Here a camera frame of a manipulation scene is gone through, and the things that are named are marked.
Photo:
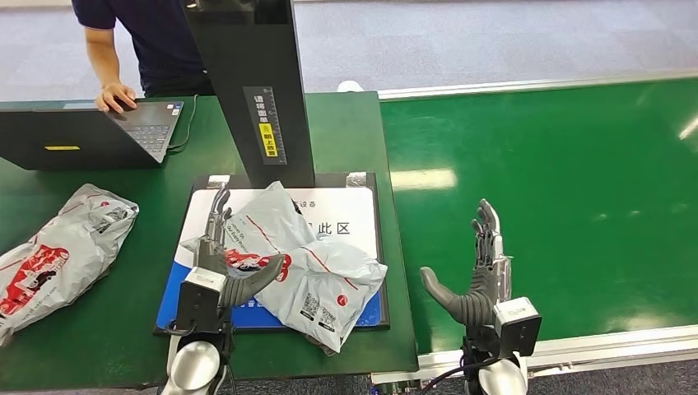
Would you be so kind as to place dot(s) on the black ruler label sticker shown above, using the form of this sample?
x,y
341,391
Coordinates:
x,y
265,125

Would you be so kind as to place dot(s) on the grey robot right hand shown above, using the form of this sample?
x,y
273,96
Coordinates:
x,y
485,294

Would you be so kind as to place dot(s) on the person's right hand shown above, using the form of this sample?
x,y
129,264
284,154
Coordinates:
x,y
115,94

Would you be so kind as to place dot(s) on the silver tape piece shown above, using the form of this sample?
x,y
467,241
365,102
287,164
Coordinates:
x,y
355,180
218,182

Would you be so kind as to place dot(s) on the person's right forearm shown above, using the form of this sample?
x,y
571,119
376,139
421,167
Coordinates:
x,y
103,57

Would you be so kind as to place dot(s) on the black weighing device column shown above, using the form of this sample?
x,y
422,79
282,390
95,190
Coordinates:
x,y
245,54

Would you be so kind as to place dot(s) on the weighing platform with printed sign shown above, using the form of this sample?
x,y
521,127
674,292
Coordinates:
x,y
349,207

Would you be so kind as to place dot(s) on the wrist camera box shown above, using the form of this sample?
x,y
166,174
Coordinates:
x,y
518,327
199,302

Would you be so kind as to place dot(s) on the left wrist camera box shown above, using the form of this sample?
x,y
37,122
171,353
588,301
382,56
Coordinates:
x,y
199,302

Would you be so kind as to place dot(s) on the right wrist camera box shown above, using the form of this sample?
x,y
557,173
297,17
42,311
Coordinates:
x,y
518,327

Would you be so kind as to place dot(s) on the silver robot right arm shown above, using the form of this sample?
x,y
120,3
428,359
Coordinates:
x,y
501,381

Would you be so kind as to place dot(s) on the green conveyor belt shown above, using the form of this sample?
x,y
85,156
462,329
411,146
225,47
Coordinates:
x,y
545,136

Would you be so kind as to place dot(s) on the dark grey laptop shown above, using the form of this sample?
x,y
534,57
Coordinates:
x,y
71,136

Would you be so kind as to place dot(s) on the white rounded object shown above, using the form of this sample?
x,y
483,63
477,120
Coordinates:
x,y
349,86

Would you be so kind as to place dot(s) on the grey poly mailer package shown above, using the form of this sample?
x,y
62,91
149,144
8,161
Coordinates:
x,y
65,245
327,283

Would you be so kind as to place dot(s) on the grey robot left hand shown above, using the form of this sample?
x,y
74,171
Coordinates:
x,y
212,256

